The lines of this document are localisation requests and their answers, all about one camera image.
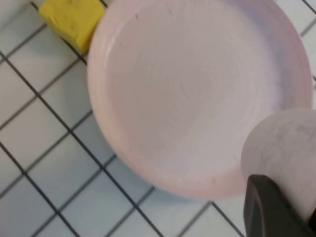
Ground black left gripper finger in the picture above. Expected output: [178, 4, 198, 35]
[243, 174, 316, 237]

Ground pink plastic cup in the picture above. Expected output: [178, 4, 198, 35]
[241, 108, 316, 223]

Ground pink round plate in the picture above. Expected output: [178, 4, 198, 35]
[86, 0, 314, 201]

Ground yellow foam block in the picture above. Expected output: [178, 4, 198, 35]
[38, 0, 105, 54]

